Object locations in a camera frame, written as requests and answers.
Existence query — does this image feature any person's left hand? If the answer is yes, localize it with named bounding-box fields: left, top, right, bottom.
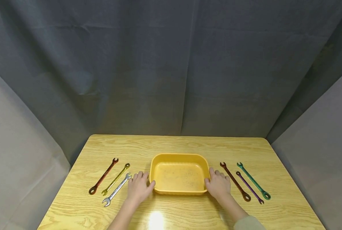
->
left=127, top=171, right=156, bottom=205

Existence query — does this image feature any person's right hand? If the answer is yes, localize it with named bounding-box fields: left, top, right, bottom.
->
left=204, top=167, right=232, bottom=200

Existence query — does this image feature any person's left forearm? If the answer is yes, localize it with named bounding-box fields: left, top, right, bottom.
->
left=107, top=198, right=140, bottom=230

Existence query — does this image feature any person's right forearm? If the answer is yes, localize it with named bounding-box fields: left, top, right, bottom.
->
left=217, top=193, right=266, bottom=230

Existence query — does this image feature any dark red combination wrench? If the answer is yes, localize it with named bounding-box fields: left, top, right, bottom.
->
left=219, top=162, right=251, bottom=202
left=88, top=158, right=119, bottom=195

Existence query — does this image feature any gold combination wrench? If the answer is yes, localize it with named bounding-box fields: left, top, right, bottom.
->
left=101, top=163, right=131, bottom=196

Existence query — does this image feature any silver combination wrench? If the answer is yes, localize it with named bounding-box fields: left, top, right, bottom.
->
left=102, top=173, right=132, bottom=207

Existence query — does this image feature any purple combination wrench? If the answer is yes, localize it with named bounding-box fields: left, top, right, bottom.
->
left=235, top=171, right=265, bottom=205

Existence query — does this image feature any green combination wrench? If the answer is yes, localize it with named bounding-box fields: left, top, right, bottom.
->
left=236, top=162, right=271, bottom=201

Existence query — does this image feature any yellow plastic tray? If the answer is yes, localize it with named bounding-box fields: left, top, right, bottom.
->
left=149, top=153, right=211, bottom=196

